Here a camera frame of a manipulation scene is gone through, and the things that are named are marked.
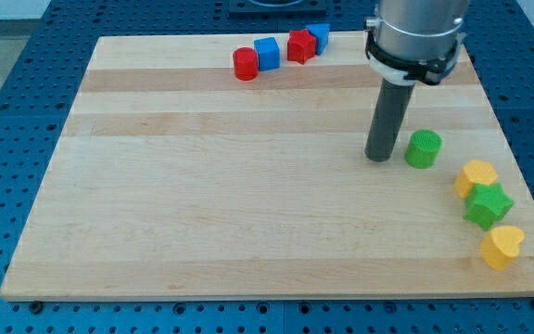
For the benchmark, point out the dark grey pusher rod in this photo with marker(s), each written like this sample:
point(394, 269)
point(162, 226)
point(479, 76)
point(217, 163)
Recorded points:
point(391, 105)

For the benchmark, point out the green cylinder block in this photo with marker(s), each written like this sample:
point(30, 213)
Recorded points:
point(423, 148)

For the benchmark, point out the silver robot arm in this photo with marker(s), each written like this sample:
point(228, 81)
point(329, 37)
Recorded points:
point(408, 42)

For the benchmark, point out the blue triangle block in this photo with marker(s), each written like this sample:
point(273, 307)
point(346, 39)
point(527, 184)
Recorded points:
point(321, 33)

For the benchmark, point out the red star block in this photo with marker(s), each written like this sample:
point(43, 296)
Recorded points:
point(301, 46)

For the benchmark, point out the yellow pentagon block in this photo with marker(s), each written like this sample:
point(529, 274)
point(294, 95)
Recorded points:
point(474, 172)

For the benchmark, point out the blue cube block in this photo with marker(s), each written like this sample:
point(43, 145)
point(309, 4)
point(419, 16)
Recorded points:
point(268, 53)

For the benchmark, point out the green star block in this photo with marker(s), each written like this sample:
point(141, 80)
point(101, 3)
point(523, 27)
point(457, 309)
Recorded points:
point(487, 204)

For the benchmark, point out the red cylinder block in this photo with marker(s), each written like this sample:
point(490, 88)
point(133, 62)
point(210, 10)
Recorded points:
point(246, 63)

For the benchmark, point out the yellow heart block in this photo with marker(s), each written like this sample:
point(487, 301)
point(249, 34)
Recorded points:
point(501, 246)

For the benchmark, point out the wooden board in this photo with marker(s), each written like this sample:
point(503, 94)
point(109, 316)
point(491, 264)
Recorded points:
point(174, 181)

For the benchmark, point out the blue perforated table mat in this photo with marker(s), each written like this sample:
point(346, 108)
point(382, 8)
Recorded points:
point(35, 100)

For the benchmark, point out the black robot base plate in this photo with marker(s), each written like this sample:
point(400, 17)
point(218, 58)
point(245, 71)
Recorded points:
point(263, 7)

